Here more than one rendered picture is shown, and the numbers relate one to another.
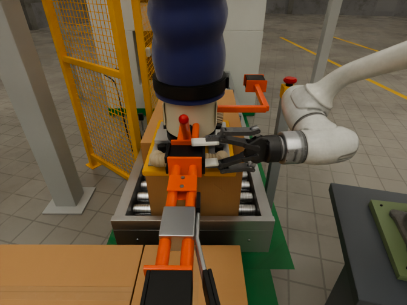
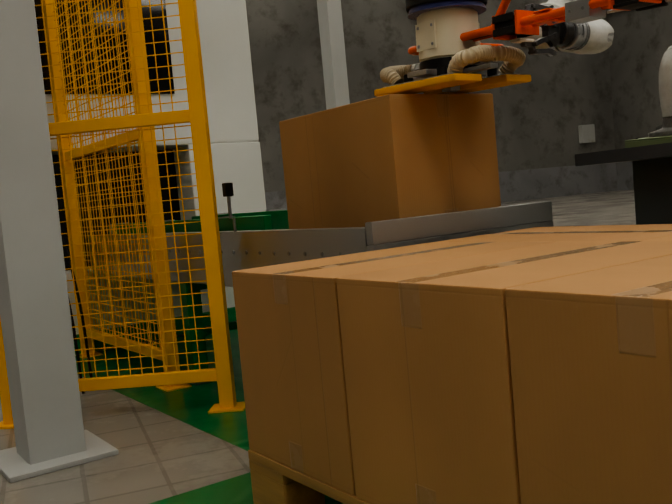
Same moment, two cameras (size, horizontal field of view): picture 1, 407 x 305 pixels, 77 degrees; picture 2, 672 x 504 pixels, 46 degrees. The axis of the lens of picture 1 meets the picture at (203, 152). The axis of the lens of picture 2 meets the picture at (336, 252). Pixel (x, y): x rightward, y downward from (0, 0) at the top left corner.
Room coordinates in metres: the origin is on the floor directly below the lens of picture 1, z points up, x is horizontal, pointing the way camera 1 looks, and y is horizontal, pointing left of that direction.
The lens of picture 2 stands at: (-0.85, 1.63, 0.69)
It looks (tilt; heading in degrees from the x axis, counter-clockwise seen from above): 4 degrees down; 325
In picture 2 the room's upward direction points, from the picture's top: 5 degrees counter-clockwise
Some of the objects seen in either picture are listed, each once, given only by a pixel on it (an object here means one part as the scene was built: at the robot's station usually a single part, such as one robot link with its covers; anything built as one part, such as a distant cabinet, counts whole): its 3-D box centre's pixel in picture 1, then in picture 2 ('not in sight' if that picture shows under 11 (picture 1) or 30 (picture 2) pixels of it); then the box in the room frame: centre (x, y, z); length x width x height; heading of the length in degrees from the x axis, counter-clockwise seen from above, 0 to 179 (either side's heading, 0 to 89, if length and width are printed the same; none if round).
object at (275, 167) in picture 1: (275, 162); not in sight; (1.34, -0.46, 0.50); 0.07 x 0.07 x 1.00; 0
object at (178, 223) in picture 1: (178, 227); (585, 10); (0.33, 0.05, 1.06); 0.07 x 0.07 x 0.04; 89
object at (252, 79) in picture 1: (254, 83); not in sight; (1.09, -0.22, 1.09); 0.09 x 0.08 x 0.05; 89
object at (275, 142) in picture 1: (261, 149); (554, 31); (0.58, -0.16, 1.08); 0.09 x 0.07 x 0.08; 96
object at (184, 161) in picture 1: (186, 158); (515, 25); (0.54, 0.04, 1.08); 0.10 x 0.08 x 0.06; 89
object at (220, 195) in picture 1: (196, 146); (385, 171); (1.13, 0.04, 0.75); 0.60 x 0.40 x 0.40; 179
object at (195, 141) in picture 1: (205, 141); not in sight; (0.57, 0.00, 1.11); 0.07 x 0.03 x 0.01; 96
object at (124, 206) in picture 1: (159, 121); (191, 257); (1.94, 0.37, 0.50); 2.31 x 0.05 x 0.19; 0
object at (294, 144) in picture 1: (288, 147); (569, 33); (0.59, -0.23, 1.08); 0.09 x 0.06 x 0.09; 6
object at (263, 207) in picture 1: (237, 121); not in sight; (1.94, -0.29, 0.50); 2.31 x 0.05 x 0.19; 0
